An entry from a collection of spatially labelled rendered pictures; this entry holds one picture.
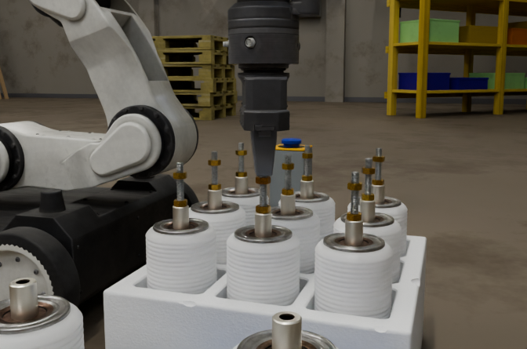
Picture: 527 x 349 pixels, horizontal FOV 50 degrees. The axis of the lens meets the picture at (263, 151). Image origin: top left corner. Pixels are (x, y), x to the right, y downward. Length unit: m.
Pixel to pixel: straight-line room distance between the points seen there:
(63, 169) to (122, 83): 0.23
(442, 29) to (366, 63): 3.31
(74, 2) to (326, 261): 0.72
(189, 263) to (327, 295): 0.18
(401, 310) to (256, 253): 0.18
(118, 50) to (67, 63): 10.52
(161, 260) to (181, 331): 0.09
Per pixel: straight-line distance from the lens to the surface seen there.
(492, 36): 7.01
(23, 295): 0.54
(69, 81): 11.64
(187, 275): 0.76
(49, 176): 1.27
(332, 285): 0.70
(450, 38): 6.52
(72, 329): 0.53
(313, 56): 9.72
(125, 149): 1.10
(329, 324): 0.68
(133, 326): 0.78
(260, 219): 0.73
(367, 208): 0.82
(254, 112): 0.66
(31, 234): 1.03
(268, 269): 0.71
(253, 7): 0.68
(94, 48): 1.16
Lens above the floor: 0.46
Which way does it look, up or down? 8 degrees down
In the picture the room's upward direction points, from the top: straight up
